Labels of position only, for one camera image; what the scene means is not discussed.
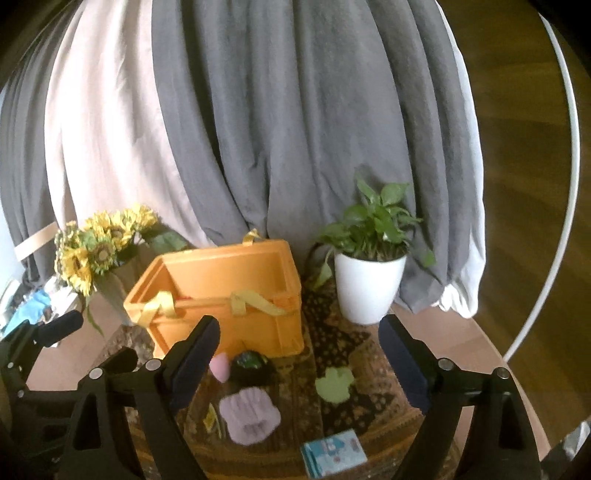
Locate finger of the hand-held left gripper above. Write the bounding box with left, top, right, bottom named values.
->
left=22, top=347, right=139, bottom=408
left=0, top=310, right=85, bottom=370

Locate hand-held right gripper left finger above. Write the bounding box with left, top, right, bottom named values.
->
left=55, top=315, right=221, bottom=480

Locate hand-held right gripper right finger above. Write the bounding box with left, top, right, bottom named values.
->
left=378, top=315, right=544, bottom=480

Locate pink egg-shaped sponge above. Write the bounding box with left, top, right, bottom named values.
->
left=209, top=353, right=232, bottom=383

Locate black green spotted ball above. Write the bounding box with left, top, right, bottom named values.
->
left=229, top=351, right=273, bottom=386

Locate orange storage box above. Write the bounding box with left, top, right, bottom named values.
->
left=122, top=229, right=305, bottom=361

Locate blue cloth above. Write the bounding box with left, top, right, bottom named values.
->
left=4, top=288, right=51, bottom=333

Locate green flat sponge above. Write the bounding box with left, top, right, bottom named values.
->
left=315, top=366, right=355, bottom=403

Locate yellow sunflower bouquet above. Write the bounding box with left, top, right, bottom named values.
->
left=53, top=203, right=190, bottom=337

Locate green plant in white pot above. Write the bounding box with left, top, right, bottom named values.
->
left=307, top=178, right=437, bottom=325

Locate light wooden slat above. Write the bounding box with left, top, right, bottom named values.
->
left=14, top=222, right=58, bottom=259

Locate white sheer curtain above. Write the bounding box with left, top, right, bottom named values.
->
left=429, top=4, right=488, bottom=319

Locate brown patterned table cloth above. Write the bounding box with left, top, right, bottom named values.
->
left=99, top=277, right=462, bottom=480

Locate blue tissue packet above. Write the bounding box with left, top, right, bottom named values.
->
left=300, top=429, right=369, bottom=478

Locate beige curtain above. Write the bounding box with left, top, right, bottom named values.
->
left=44, top=0, right=222, bottom=250

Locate grey curtain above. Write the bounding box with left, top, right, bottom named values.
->
left=0, top=0, right=485, bottom=319

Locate white hoop tube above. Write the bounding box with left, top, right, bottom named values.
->
left=503, top=9, right=581, bottom=363

